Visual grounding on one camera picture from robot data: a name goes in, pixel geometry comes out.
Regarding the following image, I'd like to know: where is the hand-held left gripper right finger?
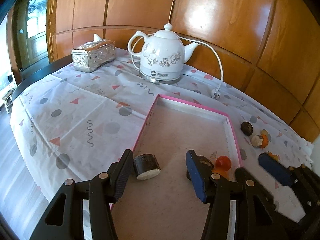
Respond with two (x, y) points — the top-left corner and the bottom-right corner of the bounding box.
(185, 149), (285, 240)

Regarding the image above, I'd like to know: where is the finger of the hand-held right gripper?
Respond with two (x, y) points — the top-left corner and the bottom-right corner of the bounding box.
(259, 152), (320, 223)
(234, 167), (275, 209)

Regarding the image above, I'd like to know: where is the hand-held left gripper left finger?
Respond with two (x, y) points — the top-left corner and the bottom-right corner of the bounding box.
(30, 149), (134, 240)

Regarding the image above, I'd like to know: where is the red tomato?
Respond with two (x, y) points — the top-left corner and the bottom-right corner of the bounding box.
(215, 156), (232, 173)

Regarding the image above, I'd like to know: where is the dark sugarcane piece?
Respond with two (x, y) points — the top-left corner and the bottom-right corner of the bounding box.
(133, 154), (162, 180)
(251, 134), (263, 147)

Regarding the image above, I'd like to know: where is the pink shallow box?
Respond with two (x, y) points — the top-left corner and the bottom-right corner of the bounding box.
(109, 94), (244, 240)

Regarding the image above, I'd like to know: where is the white patterned tablecloth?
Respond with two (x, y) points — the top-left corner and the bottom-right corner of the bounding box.
(10, 54), (314, 240)

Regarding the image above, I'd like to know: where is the silver kettle base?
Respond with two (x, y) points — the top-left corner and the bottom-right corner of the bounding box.
(139, 71), (181, 85)

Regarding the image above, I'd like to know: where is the silver embossed tissue box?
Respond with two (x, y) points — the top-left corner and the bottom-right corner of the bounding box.
(71, 40), (116, 73)

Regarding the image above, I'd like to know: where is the white floral ceramic kettle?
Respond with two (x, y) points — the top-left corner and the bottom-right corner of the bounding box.
(127, 23), (200, 79)

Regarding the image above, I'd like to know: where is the small wooden stool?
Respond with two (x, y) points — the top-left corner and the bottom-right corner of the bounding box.
(2, 90), (13, 113)

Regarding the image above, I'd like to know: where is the wooden glass door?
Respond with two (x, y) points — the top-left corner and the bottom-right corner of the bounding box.
(12, 0), (50, 70)

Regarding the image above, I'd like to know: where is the white power cord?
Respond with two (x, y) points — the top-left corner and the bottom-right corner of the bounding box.
(131, 35), (223, 90)

